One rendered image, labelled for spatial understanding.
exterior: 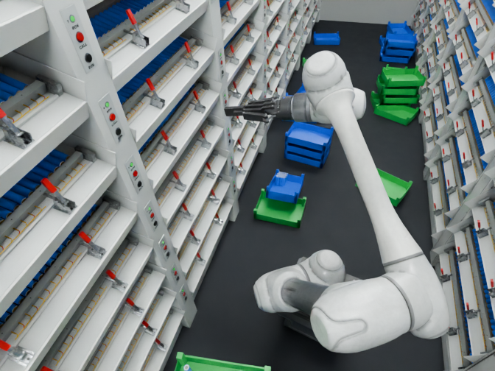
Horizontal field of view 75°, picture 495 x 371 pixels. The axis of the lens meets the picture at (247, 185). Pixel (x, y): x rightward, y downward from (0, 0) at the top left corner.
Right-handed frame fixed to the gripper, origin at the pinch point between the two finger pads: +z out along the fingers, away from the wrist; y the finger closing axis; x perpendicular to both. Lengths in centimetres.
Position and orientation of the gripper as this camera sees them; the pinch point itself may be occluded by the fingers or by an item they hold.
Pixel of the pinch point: (235, 110)
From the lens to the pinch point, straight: 112.4
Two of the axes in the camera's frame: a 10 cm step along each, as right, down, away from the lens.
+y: 3.0, -7.0, 6.5
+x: -2.4, -7.2, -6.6
